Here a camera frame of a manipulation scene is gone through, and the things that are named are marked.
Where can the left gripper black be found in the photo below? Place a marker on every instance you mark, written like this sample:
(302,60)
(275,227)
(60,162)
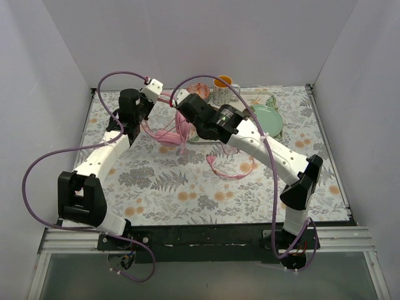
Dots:
(145,102)

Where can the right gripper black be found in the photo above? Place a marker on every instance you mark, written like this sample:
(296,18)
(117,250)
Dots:
(182,104)

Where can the pink headphones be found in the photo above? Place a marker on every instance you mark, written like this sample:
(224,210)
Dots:
(176,136)

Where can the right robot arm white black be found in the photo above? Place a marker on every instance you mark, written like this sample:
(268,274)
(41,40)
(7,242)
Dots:
(300,173)

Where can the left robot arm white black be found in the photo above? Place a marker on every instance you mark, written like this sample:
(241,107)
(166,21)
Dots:
(80,194)

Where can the floral mug orange inside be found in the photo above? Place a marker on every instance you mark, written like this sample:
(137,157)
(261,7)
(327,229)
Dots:
(221,93)

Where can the red patterned small bowl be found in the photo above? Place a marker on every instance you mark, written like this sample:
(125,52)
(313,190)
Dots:
(201,89)

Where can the mint green plate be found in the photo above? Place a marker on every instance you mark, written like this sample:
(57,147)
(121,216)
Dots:
(269,119)

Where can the floral table mat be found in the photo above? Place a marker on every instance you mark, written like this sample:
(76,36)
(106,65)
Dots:
(209,183)

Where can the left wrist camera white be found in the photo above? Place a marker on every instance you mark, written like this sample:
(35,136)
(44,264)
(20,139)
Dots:
(153,90)

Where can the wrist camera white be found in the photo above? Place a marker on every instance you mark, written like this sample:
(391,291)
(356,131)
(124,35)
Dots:
(153,90)
(179,97)

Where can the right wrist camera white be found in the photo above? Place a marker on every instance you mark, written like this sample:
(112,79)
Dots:
(179,97)

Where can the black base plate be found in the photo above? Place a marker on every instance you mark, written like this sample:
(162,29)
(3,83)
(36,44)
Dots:
(211,242)

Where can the aluminium frame rail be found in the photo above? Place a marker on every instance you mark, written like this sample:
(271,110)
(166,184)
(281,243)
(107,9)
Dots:
(55,241)

